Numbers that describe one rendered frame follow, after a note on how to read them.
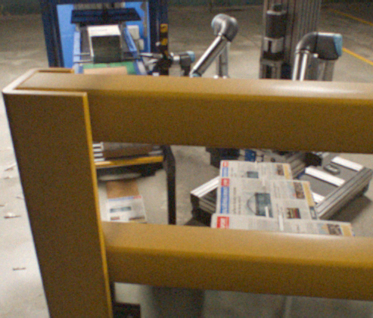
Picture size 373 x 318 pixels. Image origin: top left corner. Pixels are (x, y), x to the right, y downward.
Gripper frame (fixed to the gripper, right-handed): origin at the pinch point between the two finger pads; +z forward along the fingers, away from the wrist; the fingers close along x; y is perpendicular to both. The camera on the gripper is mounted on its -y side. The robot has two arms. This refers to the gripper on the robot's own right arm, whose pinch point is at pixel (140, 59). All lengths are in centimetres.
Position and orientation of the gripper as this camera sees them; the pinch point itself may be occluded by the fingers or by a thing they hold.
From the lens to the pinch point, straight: 285.2
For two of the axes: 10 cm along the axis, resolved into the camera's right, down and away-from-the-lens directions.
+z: -9.4, 1.7, -3.1
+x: -3.5, -5.6, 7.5
